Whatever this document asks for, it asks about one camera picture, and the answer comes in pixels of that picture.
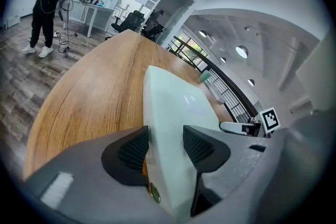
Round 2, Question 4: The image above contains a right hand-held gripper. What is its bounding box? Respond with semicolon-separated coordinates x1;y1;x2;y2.
218;106;281;138

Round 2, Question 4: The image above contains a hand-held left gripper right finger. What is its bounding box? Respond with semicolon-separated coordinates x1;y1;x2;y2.
183;125;271;218

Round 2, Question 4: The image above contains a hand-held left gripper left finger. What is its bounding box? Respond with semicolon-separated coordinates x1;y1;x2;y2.
25;125;174;224

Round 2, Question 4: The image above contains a white plastic container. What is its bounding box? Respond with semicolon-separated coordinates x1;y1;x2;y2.
142;65;224;224

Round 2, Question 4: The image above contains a round wooden table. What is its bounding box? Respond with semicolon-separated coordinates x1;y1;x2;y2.
23;28;235;182

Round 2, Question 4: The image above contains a white office desk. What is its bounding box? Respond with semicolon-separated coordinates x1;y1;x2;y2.
72;0;117;38

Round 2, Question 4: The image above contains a black metal railing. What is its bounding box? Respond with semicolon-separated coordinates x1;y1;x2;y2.
172;35;260;124

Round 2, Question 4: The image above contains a green cup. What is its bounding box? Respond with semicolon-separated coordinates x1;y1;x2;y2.
199;70;212;84

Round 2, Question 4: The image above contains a black framed window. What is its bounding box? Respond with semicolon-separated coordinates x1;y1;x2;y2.
176;31;209;68

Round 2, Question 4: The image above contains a black office chair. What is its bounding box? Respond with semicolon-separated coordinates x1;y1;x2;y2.
141;14;165;40
111;9;146;34

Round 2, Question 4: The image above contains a black floor cable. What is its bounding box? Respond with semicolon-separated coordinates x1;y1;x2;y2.
54;0;85;55

